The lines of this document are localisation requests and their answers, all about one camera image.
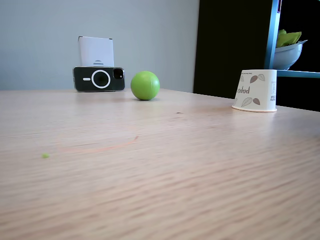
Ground green foam ball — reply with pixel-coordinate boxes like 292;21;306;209
130;70;161;101

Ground white leaf-print paper cup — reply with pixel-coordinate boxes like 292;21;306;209
231;69;278;113

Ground black phone in clear case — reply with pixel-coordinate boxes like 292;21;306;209
72;65;126;93

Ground white cardboard box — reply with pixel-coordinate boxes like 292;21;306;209
77;35;115;68

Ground black cabinet side panel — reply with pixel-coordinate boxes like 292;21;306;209
192;0;274;100

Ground white bowl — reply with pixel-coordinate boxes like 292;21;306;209
272;39;309;71

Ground green leaves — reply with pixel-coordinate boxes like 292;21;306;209
275;29;303;49

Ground blue metal shelf frame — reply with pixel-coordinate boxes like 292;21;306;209
263;0;320;79

